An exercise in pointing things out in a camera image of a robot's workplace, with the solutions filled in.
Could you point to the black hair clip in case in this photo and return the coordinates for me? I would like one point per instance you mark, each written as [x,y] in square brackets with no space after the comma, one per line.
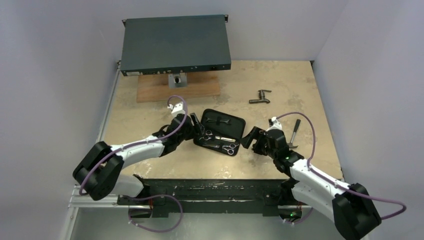
[213,120]

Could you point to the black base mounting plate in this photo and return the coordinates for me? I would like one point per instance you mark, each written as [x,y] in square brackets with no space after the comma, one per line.
[268,197]

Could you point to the dark metal pipe fitting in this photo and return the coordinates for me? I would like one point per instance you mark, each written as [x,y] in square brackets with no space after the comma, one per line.
[261,97]

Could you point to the black zippered tool case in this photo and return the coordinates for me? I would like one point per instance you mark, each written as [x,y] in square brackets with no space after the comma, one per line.
[233,131]

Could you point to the dark green rack device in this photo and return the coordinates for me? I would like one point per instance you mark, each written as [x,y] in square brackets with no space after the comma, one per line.
[175,44]

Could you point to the wooden board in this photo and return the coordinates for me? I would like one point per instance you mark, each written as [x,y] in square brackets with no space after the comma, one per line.
[154,88]

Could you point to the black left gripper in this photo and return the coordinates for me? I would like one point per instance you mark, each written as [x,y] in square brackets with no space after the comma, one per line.
[196,127]

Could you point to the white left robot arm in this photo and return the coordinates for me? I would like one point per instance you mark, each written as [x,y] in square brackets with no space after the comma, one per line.
[99,172]

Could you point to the aluminium frame rail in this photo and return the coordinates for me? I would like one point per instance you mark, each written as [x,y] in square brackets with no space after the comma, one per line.
[85,201]

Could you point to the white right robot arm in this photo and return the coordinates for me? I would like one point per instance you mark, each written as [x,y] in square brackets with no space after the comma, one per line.
[347,205]

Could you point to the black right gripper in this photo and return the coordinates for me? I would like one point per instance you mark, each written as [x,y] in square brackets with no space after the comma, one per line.
[259,137]

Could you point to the grey metal bracket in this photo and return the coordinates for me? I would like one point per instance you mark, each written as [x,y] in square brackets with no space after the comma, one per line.
[177,80]

